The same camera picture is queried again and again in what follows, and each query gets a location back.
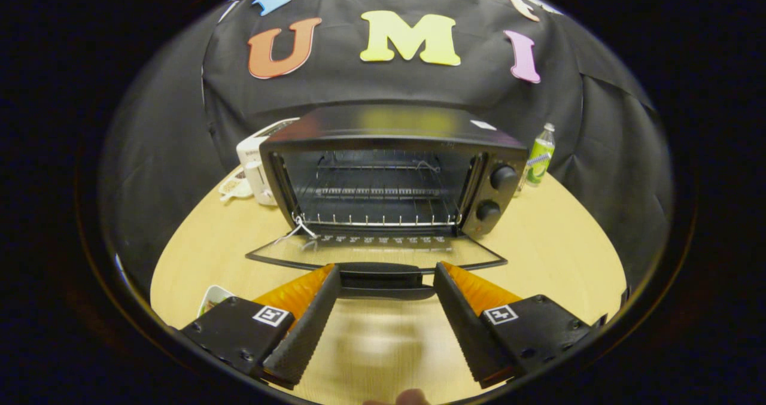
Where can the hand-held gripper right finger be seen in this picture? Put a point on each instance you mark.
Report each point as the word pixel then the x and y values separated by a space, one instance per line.
pixel 464 324

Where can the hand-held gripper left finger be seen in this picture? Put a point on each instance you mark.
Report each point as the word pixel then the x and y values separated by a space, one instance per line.
pixel 308 327

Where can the black toaster oven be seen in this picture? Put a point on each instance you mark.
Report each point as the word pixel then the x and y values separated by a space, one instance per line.
pixel 389 124

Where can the white food tray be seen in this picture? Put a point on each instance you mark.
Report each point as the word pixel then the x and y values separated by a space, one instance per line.
pixel 212 298

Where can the white pop-up toaster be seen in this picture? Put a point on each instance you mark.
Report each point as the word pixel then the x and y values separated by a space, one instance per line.
pixel 258 171

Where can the small white dish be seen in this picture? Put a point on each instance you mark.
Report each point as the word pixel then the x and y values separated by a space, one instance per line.
pixel 234 187

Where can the clear green label bottle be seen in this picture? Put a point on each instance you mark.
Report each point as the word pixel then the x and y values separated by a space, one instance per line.
pixel 540 157

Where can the black backdrop cloth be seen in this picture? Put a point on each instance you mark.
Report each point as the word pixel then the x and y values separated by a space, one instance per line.
pixel 335 88

